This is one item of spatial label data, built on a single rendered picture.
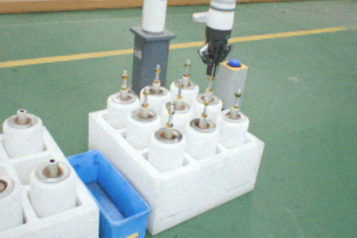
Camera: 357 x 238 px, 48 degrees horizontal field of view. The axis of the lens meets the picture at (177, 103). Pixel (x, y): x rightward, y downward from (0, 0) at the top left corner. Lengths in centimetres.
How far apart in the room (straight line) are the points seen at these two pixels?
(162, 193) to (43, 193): 31
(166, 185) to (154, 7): 82
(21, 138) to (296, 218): 81
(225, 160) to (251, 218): 20
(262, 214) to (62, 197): 62
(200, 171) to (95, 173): 34
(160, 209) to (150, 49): 77
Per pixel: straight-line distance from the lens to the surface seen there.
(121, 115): 120
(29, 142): 110
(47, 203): 92
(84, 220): 94
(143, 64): 169
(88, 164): 124
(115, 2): 316
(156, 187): 103
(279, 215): 129
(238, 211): 126
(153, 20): 165
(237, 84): 141
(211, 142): 111
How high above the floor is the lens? 81
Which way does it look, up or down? 27 degrees down
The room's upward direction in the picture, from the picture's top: 7 degrees clockwise
